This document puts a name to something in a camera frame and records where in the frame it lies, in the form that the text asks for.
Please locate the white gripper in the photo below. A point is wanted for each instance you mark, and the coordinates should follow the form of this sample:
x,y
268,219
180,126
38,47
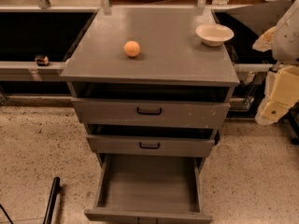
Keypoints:
x,y
287,39

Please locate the orange fruit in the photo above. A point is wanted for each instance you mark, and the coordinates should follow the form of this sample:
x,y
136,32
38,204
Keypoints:
x,y
132,49

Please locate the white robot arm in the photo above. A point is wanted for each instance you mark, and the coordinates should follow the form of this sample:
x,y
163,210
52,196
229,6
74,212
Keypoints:
x,y
286,43

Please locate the grey drawer cabinet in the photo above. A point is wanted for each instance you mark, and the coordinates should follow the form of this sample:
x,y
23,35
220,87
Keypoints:
x,y
173,65

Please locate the grey open bottom drawer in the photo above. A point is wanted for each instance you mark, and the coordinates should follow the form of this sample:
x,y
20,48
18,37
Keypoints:
x,y
138,189

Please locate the grey middle drawer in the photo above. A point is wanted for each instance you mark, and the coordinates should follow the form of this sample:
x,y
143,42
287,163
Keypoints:
x,y
178,147

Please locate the grey top drawer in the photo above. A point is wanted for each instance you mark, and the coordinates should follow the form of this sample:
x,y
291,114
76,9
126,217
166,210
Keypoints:
x,y
175,114

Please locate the black stand with board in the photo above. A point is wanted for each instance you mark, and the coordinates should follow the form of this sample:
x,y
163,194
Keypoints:
x,y
248,23

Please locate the white ceramic bowl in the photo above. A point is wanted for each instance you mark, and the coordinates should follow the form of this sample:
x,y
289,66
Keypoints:
x,y
213,34

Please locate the small brown block object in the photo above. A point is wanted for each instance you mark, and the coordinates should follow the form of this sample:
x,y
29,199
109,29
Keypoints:
x,y
42,60

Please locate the black metal pole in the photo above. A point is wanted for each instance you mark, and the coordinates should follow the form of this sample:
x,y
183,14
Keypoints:
x,y
55,190

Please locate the black middle drawer handle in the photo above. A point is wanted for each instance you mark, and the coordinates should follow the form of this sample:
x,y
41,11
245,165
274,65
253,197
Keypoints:
x,y
149,146

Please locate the black drawer handle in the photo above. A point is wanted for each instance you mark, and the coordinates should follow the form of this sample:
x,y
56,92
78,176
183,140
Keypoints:
x,y
149,146
145,112

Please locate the black top drawer handle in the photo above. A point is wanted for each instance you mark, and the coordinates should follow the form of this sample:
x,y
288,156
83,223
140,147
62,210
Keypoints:
x,y
145,112

